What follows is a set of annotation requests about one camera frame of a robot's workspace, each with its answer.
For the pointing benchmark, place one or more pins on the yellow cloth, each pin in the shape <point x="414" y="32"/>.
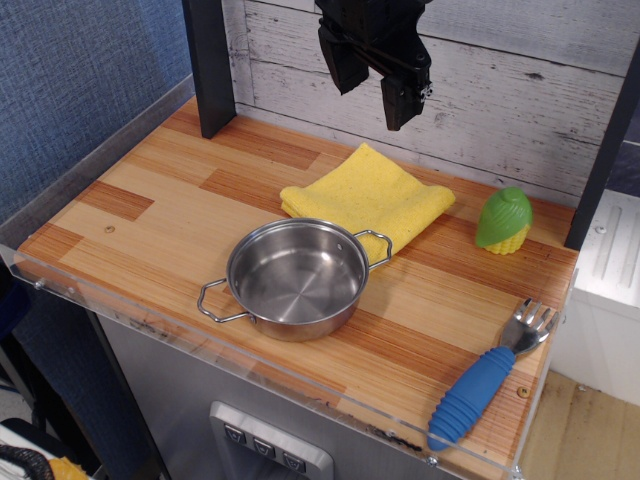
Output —
<point x="368" y="191"/>

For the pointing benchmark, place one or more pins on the black frame post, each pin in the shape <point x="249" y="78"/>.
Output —
<point x="210" y="62"/>
<point x="619" y="122"/>

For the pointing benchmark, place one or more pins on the silver button control panel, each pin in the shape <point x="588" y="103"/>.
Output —
<point x="267" y="445"/>

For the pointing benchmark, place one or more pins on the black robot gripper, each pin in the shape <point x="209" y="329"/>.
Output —
<point x="357" y="35"/>

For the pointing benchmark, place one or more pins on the white aluminium side rail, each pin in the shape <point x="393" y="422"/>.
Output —
<point x="608" y="263"/>

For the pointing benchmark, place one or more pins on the black right frame post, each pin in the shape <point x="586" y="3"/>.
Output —
<point x="619" y="122"/>

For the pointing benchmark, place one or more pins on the green yellow toy corn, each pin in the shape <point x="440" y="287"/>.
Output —
<point x="504" y="222"/>

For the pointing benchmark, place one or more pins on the blue handled metal fork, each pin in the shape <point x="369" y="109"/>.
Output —
<point x="464" y="403"/>

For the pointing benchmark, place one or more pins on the yellow black object bottom left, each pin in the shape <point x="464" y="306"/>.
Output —
<point x="26" y="463"/>

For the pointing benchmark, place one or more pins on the black left frame post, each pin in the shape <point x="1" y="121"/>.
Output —
<point x="210" y="62"/>

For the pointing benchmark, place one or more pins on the clear acrylic table guard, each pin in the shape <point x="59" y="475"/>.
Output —
<point x="139" y="233"/>

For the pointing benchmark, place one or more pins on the stainless steel pot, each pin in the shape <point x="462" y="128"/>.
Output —
<point x="300" y="279"/>

